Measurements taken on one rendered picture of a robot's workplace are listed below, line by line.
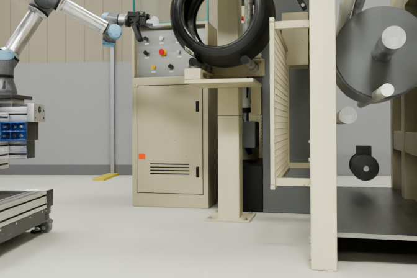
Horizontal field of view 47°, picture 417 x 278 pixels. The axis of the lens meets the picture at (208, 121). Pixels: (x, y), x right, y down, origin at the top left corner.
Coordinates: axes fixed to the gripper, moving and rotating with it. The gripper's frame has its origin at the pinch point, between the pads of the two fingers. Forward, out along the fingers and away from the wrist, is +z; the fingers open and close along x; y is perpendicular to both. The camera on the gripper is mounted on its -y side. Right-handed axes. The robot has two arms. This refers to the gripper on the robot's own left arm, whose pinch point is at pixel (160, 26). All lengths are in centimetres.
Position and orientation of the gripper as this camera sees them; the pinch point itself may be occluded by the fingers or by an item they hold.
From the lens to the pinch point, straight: 277.7
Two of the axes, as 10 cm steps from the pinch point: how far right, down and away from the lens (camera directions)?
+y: 1.1, -9.9, -0.2
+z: 9.7, 1.1, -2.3
